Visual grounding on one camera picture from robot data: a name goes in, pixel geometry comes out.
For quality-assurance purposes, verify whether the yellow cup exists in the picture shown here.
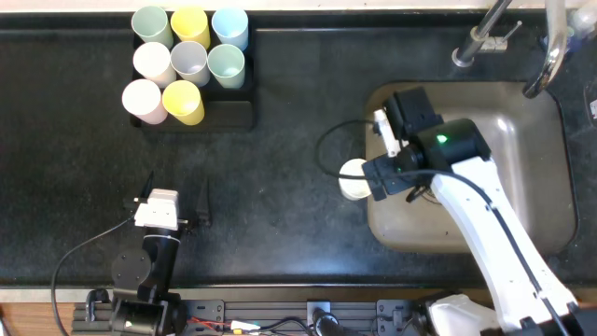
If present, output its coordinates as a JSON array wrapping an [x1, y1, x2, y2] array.
[[169, 6, 212, 50], [161, 79, 206, 127]]

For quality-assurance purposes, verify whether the steel tap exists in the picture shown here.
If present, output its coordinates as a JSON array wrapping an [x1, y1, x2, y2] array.
[[451, 0, 571, 100]]

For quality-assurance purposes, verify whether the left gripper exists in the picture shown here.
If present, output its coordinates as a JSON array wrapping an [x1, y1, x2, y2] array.
[[139, 170, 214, 232]]

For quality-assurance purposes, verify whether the steel sink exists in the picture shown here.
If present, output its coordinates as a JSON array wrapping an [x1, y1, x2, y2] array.
[[364, 80, 580, 256]]

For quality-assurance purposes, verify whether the mounting rail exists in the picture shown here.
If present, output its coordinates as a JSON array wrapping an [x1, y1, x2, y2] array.
[[72, 287, 433, 336]]

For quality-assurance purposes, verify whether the pink cup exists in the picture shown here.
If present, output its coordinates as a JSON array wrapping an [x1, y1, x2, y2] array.
[[121, 77, 169, 126]]

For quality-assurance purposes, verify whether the black cable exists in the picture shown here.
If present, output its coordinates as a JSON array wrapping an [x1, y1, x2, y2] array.
[[49, 217, 137, 336], [315, 119, 495, 211]]

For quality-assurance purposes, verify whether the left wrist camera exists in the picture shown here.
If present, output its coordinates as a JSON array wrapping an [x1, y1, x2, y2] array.
[[133, 188, 181, 231]]

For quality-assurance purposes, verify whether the white cup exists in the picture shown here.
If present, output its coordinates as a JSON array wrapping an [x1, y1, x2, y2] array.
[[132, 41, 177, 90], [338, 158, 374, 203]]

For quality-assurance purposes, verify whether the black tray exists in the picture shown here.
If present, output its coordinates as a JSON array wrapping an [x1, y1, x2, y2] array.
[[129, 8, 257, 133]]

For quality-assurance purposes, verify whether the green cup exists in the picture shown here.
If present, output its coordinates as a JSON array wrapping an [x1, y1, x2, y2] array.
[[206, 43, 247, 91], [131, 5, 174, 49]]

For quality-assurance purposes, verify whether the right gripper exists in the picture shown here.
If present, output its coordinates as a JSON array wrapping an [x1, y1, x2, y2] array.
[[362, 147, 423, 203]]

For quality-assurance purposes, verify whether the blue soap bottle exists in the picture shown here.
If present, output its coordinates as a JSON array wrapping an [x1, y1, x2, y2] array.
[[562, 0, 597, 55]]

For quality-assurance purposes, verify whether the blue cup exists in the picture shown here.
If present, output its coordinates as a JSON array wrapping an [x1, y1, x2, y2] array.
[[211, 6, 250, 52]]

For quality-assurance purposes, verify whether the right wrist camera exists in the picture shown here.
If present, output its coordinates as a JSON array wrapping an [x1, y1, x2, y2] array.
[[372, 108, 403, 159]]

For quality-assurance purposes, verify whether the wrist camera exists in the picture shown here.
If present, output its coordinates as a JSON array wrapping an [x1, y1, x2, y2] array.
[[372, 108, 403, 159], [133, 188, 181, 231]]

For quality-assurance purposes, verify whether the grey cup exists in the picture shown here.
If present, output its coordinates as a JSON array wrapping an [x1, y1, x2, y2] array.
[[169, 40, 212, 88]]

